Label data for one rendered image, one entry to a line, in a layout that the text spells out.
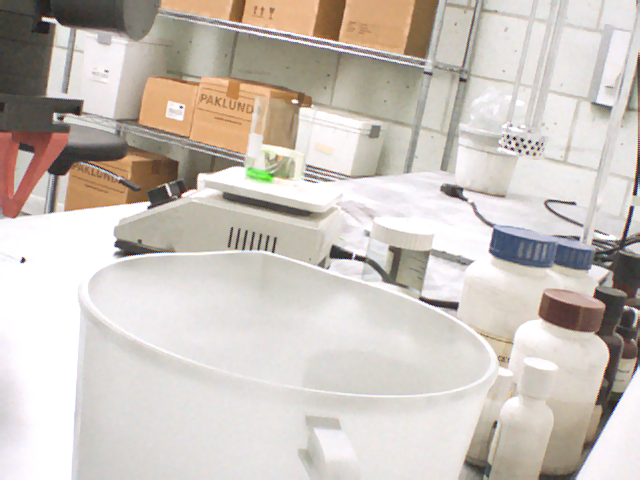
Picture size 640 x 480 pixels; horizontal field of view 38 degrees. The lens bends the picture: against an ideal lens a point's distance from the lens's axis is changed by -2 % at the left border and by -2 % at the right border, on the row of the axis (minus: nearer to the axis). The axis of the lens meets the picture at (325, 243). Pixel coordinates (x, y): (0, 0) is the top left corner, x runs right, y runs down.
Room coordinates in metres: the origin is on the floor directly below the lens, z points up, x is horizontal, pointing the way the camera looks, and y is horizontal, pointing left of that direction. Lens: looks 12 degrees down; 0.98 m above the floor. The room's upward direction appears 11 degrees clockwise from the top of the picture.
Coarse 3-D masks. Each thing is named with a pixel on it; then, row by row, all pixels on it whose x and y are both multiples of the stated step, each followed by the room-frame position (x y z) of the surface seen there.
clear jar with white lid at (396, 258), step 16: (384, 224) 0.87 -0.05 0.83; (400, 224) 0.89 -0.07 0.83; (416, 224) 0.90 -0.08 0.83; (384, 240) 0.86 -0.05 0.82; (400, 240) 0.86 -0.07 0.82; (416, 240) 0.86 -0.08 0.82; (432, 240) 0.88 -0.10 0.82; (368, 256) 0.87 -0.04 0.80; (384, 256) 0.86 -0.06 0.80; (400, 256) 0.86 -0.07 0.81; (416, 256) 0.86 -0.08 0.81; (368, 272) 0.87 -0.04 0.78; (384, 272) 0.86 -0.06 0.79; (400, 272) 0.86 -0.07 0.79; (416, 272) 0.86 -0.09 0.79; (400, 288) 0.86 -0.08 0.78; (416, 288) 0.87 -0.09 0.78
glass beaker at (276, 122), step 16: (256, 96) 0.93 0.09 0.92; (256, 112) 0.91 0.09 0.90; (272, 112) 0.90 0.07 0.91; (288, 112) 0.90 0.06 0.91; (304, 112) 0.90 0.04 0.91; (256, 128) 0.91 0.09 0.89; (272, 128) 0.90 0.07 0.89; (288, 128) 0.90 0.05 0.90; (304, 128) 0.91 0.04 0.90; (256, 144) 0.91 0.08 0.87; (272, 144) 0.90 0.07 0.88; (288, 144) 0.90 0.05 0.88; (304, 144) 0.91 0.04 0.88; (256, 160) 0.90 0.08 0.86; (272, 160) 0.90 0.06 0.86; (288, 160) 0.90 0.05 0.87; (304, 160) 0.92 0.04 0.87; (256, 176) 0.90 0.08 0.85; (272, 176) 0.90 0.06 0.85; (288, 176) 0.90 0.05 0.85
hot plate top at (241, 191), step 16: (208, 176) 0.89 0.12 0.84; (224, 176) 0.91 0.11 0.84; (240, 176) 0.93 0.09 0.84; (240, 192) 0.87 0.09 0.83; (256, 192) 0.87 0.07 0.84; (272, 192) 0.87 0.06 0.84; (288, 192) 0.89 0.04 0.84; (304, 192) 0.91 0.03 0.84; (320, 192) 0.93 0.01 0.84; (336, 192) 0.95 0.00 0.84; (304, 208) 0.86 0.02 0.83; (320, 208) 0.87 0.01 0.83
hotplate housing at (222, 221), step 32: (224, 192) 0.90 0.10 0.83; (128, 224) 0.88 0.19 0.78; (160, 224) 0.88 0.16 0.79; (192, 224) 0.87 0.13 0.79; (224, 224) 0.87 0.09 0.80; (256, 224) 0.86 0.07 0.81; (288, 224) 0.86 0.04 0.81; (320, 224) 0.87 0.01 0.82; (288, 256) 0.86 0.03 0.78; (320, 256) 0.87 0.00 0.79; (352, 256) 0.94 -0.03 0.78
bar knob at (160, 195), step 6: (162, 186) 0.91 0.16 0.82; (168, 186) 0.91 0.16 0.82; (150, 192) 0.92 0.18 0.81; (156, 192) 0.91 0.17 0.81; (162, 192) 0.91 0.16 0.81; (168, 192) 0.91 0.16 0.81; (150, 198) 0.92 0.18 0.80; (156, 198) 0.91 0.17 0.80; (162, 198) 0.91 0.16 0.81; (168, 198) 0.91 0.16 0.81; (174, 198) 0.91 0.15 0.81; (150, 204) 0.90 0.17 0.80; (156, 204) 0.90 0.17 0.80
